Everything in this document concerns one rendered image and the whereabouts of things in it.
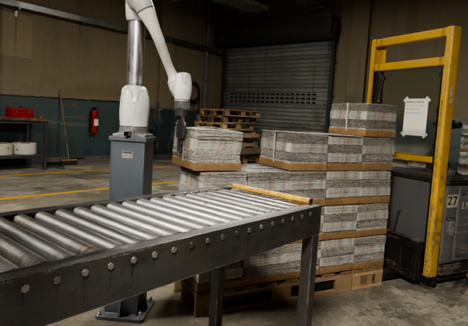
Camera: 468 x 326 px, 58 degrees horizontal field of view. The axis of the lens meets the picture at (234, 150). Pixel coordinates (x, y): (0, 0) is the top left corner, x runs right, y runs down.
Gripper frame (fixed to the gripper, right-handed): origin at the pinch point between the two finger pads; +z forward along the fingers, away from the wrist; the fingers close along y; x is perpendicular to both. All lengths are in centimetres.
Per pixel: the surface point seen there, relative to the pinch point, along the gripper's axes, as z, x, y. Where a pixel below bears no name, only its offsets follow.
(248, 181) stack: 18.8, -37.1, -18.1
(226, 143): -2.8, -21.3, -17.8
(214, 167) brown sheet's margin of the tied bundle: 10.6, -14.1, -18.4
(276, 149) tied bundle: 1, -65, -1
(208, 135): -7.1, -9.6, -18.4
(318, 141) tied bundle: -6, -85, -19
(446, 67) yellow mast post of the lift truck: -61, -177, -35
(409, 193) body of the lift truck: 33, -192, -2
